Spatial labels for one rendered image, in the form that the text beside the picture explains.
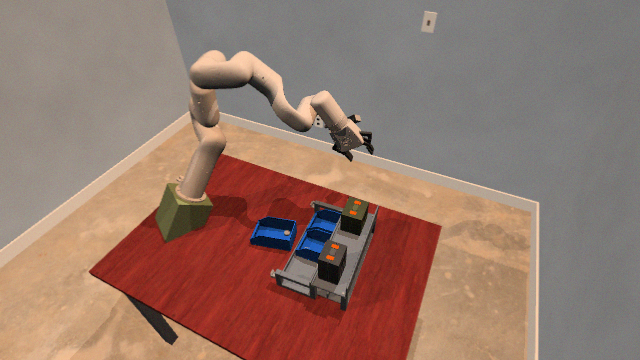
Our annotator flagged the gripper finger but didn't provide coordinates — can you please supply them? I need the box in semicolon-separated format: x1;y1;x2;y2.
332;144;353;162
359;131;374;154

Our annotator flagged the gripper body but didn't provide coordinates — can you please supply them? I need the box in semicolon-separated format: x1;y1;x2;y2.
329;119;365;152

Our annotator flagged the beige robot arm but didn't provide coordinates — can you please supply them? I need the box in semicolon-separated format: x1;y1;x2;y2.
175;50;361;203

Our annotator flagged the white shelf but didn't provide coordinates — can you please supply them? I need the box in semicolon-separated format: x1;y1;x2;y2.
270;200;379;311

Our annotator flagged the blue bin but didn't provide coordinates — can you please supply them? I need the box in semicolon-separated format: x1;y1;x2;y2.
296;229;332;263
307;209;341;234
251;216;297;251

